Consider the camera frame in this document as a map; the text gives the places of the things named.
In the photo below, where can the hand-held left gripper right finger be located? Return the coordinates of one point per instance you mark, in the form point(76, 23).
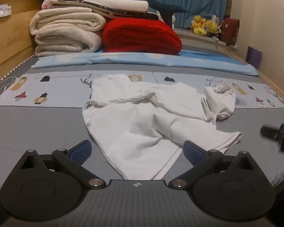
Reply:
point(193, 153)

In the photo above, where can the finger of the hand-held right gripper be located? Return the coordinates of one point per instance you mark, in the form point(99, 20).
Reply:
point(269, 132)

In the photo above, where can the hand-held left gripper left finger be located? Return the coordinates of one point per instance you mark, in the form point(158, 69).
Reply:
point(81, 151)

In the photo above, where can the white small garment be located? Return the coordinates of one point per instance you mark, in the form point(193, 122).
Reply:
point(142, 123)

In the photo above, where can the deer print bed sheet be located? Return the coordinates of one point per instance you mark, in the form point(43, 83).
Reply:
point(61, 89)

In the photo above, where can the light blue sheet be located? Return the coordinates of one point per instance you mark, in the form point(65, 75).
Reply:
point(137, 60)

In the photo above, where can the yellow plush toy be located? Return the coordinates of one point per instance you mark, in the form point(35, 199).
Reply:
point(197, 20)
point(200, 31)
point(211, 26)

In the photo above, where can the cream folded quilt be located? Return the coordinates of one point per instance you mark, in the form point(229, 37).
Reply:
point(66, 30)

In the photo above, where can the red folded blanket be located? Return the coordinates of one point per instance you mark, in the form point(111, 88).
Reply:
point(142, 36)

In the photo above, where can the wooden headboard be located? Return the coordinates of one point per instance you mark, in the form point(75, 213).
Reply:
point(9, 42)

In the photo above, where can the dark dotted folded cloth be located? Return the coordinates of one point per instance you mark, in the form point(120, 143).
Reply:
point(123, 13)

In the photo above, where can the white folded cloth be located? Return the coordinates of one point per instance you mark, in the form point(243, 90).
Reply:
point(118, 3)

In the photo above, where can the tissue pack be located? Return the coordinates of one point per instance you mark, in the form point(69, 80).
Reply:
point(1, 10)

